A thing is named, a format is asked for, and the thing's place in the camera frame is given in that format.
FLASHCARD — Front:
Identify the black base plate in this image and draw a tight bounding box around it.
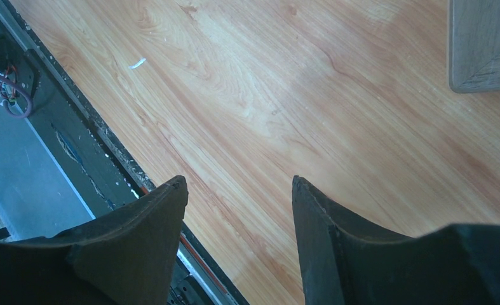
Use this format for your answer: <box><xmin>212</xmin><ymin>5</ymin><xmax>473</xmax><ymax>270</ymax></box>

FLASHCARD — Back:
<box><xmin>0</xmin><ymin>1</ymin><xmax>246</xmax><ymax>304</ymax></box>

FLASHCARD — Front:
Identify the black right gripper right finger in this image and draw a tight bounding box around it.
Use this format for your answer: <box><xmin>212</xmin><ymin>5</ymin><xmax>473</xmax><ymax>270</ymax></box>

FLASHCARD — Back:
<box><xmin>292</xmin><ymin>176</ymin><xmax>500</xmax><ymax>304</ymax></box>

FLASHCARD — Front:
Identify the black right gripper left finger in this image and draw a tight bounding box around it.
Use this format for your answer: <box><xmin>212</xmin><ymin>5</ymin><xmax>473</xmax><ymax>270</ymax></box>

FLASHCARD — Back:
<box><xmin>0</xmin><ymin>175</ymin><xmax>188</xmax><ymax>304</ymax></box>

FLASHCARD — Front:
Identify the brown white chessboard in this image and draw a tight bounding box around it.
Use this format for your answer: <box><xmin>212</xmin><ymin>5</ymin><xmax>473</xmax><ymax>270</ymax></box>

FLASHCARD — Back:
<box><xmin>447</xmin><ymin>1</ymin><xmax>500</xmax><ymax>93</ymax></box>

